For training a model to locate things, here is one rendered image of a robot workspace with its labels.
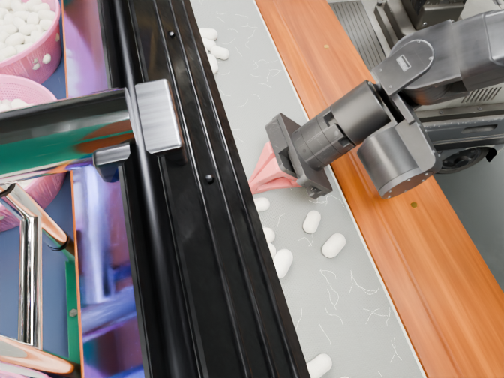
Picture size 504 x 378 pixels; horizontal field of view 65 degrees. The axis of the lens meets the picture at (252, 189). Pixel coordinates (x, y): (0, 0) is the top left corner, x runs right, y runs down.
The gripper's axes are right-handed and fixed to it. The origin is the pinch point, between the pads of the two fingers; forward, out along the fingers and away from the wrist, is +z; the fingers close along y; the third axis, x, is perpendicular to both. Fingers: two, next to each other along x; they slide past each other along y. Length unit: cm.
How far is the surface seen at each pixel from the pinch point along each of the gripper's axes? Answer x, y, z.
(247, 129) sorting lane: 3.3, -11.7, -0.4
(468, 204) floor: 112, -18, -14
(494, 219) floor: 116, -10, -18
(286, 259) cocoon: 1.0, 10.5, -1.0
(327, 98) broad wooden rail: 9.7, -12.3, -11.9
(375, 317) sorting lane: 8.0, 19.5, -5.9
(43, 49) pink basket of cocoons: -16.6, -37.9, 21.8
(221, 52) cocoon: 1.8, -27.7, -1.4
